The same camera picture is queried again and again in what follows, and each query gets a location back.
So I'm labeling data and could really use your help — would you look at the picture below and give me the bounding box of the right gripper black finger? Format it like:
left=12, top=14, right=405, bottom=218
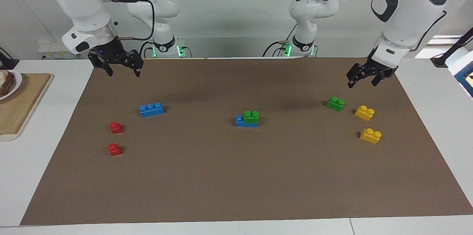
left=88, top=52, right=113, bottom=77
left=126, top=50, right=144, bottom=78

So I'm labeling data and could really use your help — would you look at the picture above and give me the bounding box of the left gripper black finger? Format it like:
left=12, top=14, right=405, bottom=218
left=372, top=69, right=393, bottom=87
left=346, top=63, right=370, bottom=88

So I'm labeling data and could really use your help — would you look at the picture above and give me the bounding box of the green two-stud toy brick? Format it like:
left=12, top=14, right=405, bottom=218
left=243, top=110, right=260, bottom=124
left=326, top=96, right=345, bottom=112

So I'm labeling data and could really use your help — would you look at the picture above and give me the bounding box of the blue three-stud toy brick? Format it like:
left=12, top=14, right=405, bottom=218
left=139, top=102, right=165, bottom=118
left=235, top=115, right=259, bottom=128

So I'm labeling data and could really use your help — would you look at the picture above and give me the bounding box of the yellow two-stud toy brick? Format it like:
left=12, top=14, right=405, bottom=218
left=360, top=128, right=382, bottom=144
left=355, top=105, right=375, bottom=121

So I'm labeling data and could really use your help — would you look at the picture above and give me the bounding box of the white power strip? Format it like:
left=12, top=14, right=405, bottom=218
left=38, top=41, right=89, bottom=60

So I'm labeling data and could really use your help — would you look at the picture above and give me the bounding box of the white plate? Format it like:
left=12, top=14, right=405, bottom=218
left=0, top=69, right=23, bottom=101

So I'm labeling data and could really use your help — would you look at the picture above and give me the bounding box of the blue framed panel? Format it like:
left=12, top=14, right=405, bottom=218
left=454, top=61, right=473, bottom=98

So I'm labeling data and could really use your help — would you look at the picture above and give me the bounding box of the wooden cutting board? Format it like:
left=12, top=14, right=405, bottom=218
left=0, top=73, right=53, bottom=142

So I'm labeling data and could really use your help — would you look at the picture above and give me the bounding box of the black table clamp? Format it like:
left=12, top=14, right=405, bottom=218
left=0, top=47, right=20, bottom=70

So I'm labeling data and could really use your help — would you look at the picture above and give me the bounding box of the brown bread slice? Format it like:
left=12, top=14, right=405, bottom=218
left=0, top=71, right=16, bottom=97

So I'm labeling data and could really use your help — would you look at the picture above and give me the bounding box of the brown table mat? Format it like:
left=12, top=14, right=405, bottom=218
left=20, top=57, right=473, bottom=225

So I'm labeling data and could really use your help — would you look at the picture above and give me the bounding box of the black right base cable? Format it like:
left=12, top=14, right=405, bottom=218
left=139, top=41, right=154, bottom=59

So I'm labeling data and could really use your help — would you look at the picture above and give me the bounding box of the black base cable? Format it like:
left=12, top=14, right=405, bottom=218
left=139, top=41, right=154, bottom=59
left=262, top=24, right=296, bottom=57

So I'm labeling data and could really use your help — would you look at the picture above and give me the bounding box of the black left base cable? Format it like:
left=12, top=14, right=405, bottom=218
left=262, top=24, right=296, bottom=57

